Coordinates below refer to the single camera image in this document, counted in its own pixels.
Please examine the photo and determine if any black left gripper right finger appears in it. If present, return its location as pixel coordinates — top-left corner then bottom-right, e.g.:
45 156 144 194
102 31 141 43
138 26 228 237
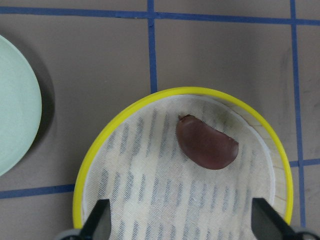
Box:
251 197 293 240

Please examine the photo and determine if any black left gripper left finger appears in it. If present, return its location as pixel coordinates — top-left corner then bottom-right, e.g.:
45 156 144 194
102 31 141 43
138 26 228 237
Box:
79 199 111 240

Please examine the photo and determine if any yellow steamer layer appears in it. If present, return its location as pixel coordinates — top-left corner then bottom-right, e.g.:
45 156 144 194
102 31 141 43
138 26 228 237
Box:
72 87 293 240

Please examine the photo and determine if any brown bun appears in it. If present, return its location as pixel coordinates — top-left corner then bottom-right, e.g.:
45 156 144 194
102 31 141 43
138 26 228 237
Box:
175 114 239 170

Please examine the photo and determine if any pale green plate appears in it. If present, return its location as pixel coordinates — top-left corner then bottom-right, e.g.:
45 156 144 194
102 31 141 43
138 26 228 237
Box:
0 36 42 175

